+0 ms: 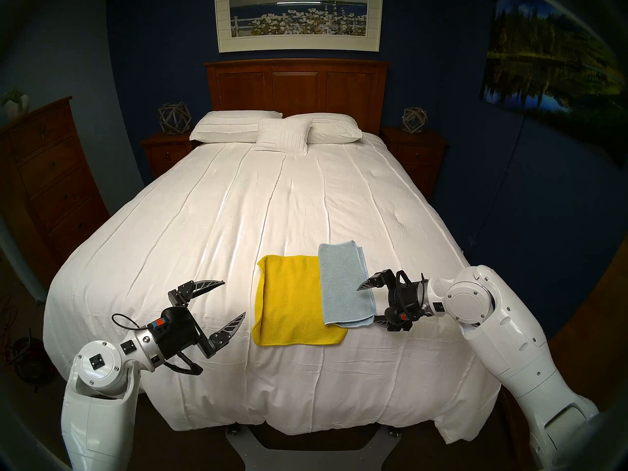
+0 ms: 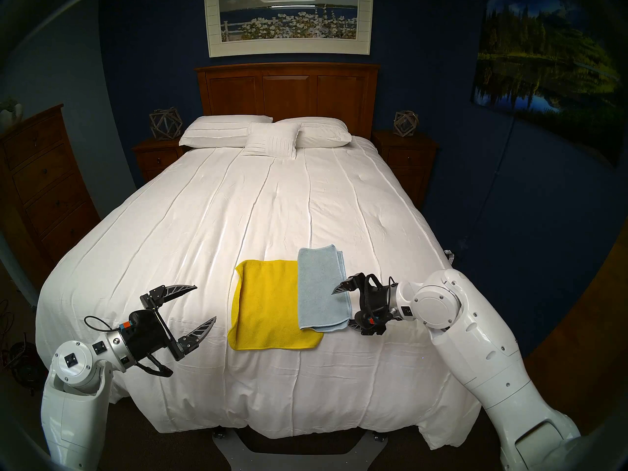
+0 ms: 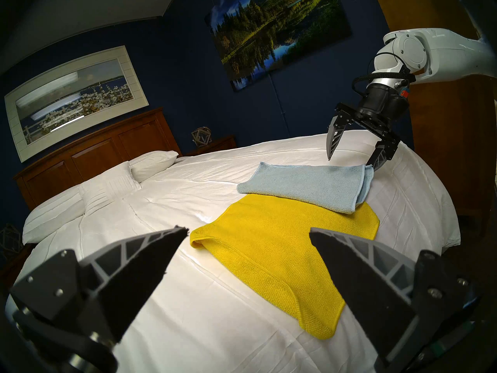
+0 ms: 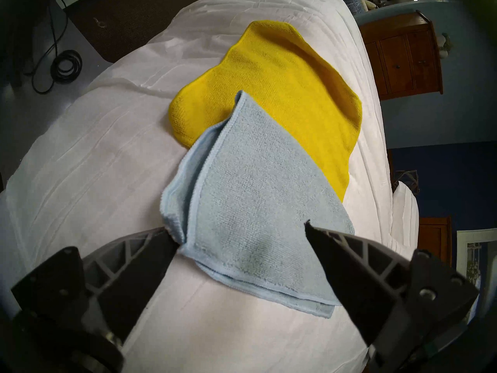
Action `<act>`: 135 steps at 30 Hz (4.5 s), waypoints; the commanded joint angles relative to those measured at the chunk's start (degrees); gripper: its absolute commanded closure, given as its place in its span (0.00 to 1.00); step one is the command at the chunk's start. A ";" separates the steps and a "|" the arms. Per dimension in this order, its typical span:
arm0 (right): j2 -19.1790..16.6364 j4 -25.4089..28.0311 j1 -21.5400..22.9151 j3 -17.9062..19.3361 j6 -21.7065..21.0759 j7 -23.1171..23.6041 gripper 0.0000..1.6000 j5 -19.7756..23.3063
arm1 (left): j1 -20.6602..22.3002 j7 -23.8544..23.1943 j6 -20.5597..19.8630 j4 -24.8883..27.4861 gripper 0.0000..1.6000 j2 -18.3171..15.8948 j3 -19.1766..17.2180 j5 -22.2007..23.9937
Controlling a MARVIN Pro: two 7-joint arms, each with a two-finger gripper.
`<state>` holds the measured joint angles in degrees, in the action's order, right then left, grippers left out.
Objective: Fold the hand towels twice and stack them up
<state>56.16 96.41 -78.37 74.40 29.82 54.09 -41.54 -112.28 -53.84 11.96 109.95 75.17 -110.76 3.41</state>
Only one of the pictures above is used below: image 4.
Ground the white bed pillow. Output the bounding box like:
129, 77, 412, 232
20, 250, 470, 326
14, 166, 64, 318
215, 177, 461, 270
392, 181, 420, 252

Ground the white bed with duvet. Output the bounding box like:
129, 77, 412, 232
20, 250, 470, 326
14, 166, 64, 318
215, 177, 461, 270
0, 0, 393, 373

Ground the light blue hand towel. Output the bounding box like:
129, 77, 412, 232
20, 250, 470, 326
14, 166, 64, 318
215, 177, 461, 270
160, 90, 355, 319

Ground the geometric wire ornament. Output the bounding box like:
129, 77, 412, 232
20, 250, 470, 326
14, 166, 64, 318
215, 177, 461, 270
394, 169, 420, 196

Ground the white framed flower picture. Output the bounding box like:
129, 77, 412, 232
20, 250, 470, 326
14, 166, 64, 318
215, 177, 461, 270
456, 228, 497, 318

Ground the coiled black floor cable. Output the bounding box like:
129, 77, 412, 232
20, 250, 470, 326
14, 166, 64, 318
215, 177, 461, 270
23, 0, 83, 95

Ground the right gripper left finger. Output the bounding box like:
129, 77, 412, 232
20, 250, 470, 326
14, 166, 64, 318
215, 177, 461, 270
11, 227, 179, 373

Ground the yellow hand towel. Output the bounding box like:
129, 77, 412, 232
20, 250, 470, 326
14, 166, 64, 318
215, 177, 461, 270
169, 20, 363, 203

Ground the brown wooden nightstand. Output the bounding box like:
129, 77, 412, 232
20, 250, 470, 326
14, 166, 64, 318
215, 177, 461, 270
419, 216, 453, 266

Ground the small potted plant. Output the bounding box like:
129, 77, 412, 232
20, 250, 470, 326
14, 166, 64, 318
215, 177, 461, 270
437, 32, 454, 59

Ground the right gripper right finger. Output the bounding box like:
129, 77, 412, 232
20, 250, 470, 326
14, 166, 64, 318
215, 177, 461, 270
305, 221, 480, 373

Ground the brown wooden dresser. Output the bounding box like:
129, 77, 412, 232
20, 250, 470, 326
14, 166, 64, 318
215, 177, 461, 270
359, 10, 444, 101

